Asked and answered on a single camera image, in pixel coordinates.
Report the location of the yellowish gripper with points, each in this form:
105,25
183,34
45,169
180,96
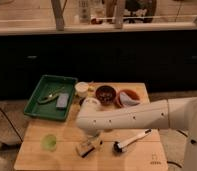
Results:
93,141

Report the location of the wooden felt eraser block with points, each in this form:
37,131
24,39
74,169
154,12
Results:
84,148

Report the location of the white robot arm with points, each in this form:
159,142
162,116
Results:
178,114

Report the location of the green plastic cup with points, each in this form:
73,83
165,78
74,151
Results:
49,142

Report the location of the dark brown bowl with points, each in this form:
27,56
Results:
105,94

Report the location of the grey sponge block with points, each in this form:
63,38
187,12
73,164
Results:
62,100

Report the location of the grey cloth in bowl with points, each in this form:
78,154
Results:
126,100

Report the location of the small yellow object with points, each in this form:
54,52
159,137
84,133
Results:
91,87

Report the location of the white cup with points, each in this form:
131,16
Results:
82,89

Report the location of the orange bowl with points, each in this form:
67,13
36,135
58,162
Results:
130,93

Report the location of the green plastic tray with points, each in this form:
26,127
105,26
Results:
46,85

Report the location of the white handled black brush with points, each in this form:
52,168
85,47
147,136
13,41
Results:
119,147

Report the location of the green handled peeler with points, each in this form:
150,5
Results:
50,97

